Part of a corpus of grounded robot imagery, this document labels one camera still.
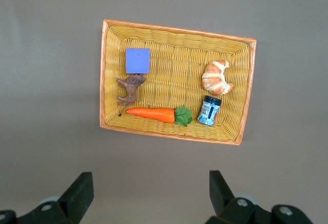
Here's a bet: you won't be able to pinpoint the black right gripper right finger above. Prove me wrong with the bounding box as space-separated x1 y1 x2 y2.
206 170 313 224

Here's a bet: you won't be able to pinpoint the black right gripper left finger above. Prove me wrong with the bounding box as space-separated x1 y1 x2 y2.
0 172 94 224

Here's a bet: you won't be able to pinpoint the small blue jar black lid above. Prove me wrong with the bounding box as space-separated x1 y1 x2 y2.
197 95 222 127

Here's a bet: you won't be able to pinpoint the orange toy carrot green leaves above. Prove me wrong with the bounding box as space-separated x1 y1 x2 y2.
125 105 193 128

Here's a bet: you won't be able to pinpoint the toy croissant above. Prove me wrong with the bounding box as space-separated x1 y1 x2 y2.
201 59 235 96

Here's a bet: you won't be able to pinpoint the brown toy lion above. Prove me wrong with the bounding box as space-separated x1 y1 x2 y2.
116 74 147 117

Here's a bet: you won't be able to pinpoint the yellow wicker basket orange rim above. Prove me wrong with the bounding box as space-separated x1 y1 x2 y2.
99 19 257 146

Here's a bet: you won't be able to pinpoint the blue foam cube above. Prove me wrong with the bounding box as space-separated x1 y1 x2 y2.
125 48 151 74

